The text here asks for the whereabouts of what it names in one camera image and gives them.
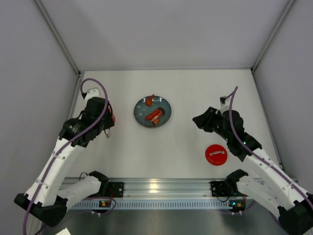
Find orange shrimp piece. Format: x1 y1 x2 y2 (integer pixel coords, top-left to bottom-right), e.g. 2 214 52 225
145 94 155 106

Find red sausage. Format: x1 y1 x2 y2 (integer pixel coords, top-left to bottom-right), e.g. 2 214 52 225
145 109 160 120

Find metal serving tongs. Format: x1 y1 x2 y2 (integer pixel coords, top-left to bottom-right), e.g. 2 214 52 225
104 128 111 138

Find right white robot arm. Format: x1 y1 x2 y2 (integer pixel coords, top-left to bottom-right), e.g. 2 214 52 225
192 107 313 235

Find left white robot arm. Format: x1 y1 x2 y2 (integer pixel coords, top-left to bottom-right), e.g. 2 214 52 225
14 97 114 227

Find red cylindrical container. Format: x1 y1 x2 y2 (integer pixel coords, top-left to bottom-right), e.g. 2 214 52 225
109 103 116 124

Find red round lid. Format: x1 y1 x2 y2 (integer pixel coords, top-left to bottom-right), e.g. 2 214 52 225
205 144 228 166

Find blue ceramic plate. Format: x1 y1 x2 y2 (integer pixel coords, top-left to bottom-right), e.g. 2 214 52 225
134 95 172 128

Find dark octopus tentacle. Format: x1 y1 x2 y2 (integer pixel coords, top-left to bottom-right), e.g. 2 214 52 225
158 107 165 116

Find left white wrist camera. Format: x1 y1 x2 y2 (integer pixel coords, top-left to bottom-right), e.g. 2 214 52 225
84 88 100 100

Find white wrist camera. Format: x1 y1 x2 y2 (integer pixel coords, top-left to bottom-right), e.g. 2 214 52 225
84 88 100 100
219 96 231 113

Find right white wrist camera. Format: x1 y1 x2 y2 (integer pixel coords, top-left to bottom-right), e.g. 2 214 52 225
219 96 231 113

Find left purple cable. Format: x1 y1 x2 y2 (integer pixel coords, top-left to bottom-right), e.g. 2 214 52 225
22 78 110 235

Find right black base bracket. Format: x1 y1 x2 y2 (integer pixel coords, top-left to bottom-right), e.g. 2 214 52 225
210 181 233 197

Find black base bracket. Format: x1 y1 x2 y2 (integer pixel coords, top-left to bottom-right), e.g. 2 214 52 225
97 182 124 198
210 181 233 197

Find left black base bracket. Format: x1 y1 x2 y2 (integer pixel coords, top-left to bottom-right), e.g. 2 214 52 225
97 182 124 198

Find aluminium mounting rail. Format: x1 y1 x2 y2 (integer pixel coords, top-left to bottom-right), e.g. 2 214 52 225
58 178 299 199

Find grey slotted cable duct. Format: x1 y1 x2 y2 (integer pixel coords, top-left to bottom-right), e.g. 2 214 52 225
72 199 235 210

